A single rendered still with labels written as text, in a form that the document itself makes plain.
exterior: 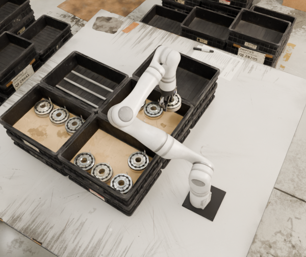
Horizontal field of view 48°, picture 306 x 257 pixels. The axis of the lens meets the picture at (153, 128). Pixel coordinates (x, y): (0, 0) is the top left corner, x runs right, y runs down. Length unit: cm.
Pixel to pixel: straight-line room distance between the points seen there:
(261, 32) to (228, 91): 91
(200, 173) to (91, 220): 61
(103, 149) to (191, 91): 60
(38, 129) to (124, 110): 73
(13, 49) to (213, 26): 165
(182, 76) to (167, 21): 136
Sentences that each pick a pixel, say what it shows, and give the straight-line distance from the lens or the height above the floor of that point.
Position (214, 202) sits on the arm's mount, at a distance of 172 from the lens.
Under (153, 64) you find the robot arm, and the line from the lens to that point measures 137.
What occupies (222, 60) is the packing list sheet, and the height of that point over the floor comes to 70.
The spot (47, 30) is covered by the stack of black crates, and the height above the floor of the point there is 38.
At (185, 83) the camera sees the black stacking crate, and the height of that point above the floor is 83.
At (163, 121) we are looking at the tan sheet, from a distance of 180.
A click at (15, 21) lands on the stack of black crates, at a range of 316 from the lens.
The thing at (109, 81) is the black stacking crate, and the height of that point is 83.
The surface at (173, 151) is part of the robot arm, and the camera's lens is 135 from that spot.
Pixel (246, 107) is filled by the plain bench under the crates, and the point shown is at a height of 70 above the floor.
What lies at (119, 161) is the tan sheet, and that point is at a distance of 168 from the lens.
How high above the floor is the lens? 228
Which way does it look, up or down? 55 degrees down
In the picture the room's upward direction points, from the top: 2 degrees counter-clockwise
